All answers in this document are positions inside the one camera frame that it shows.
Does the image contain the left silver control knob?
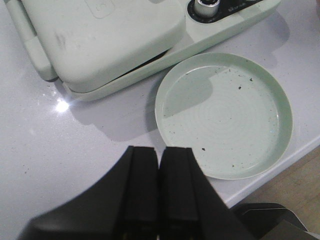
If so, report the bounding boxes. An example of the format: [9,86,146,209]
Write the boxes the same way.
[194,0,220,18]

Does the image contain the green breakfast maker lid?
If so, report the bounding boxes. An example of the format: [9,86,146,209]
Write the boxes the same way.
[22,0,186,93]

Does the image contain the light green round plate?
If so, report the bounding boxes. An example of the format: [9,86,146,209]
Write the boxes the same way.
[155,53,293,180]

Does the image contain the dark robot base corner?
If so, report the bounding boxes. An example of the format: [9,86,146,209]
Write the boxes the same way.
[231,202,320,240]

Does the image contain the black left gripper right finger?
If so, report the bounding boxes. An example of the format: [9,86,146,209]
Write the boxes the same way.
[158,147,254,240]

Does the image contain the green breakfast maker base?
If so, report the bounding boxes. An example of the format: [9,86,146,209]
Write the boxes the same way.
[4,0,279,101]

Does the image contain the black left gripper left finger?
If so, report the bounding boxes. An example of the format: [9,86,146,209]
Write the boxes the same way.
[24,146,159,240]

